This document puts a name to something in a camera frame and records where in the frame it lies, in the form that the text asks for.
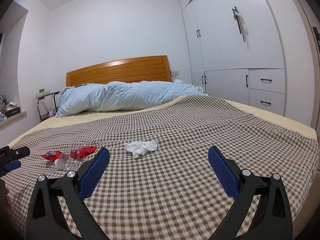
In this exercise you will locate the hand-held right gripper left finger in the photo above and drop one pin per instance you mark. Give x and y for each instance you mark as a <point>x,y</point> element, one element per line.
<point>93,173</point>

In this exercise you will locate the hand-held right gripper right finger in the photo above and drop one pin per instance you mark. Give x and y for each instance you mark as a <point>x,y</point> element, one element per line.
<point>223,175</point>

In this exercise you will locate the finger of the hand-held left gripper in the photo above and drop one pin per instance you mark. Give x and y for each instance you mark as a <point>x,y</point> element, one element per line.
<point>12,166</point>
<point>21,152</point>

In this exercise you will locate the clear plastic bottle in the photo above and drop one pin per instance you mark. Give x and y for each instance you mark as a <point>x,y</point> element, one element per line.
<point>67,162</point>

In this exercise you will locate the white tissue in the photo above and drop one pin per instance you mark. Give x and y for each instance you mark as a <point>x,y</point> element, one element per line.
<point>141,147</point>

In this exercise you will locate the person's left hand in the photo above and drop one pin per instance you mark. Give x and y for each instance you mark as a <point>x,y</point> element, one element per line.
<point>5,205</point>

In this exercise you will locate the wooden windowsill shelf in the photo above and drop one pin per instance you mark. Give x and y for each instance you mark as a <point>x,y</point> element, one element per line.
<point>17,116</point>

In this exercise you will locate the blue packets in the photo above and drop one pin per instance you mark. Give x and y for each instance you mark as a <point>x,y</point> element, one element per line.
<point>2,118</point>

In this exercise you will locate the black box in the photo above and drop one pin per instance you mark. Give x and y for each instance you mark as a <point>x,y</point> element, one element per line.
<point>12,111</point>

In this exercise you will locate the brown checkered blanket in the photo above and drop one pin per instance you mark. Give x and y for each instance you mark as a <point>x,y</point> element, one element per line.
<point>175,180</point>

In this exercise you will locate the purple plastic bag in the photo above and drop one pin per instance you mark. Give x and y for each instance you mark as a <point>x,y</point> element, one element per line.
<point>52,113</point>

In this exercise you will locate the cream bed sheet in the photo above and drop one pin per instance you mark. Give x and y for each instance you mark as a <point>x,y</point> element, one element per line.
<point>87,116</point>

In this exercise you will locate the light blue duvet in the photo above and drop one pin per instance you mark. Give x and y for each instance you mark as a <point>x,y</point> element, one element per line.
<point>125,96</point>

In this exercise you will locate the white wardrobe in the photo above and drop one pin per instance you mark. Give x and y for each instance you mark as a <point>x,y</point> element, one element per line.
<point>220,42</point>

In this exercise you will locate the white hanging cloth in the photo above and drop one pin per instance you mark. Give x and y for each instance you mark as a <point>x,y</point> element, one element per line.
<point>241,22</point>

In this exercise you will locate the black frame side table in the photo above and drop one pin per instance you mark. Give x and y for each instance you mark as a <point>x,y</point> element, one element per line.
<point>47,94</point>

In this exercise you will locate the white wall outlet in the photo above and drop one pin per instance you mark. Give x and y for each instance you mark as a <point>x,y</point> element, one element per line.
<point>176,72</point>

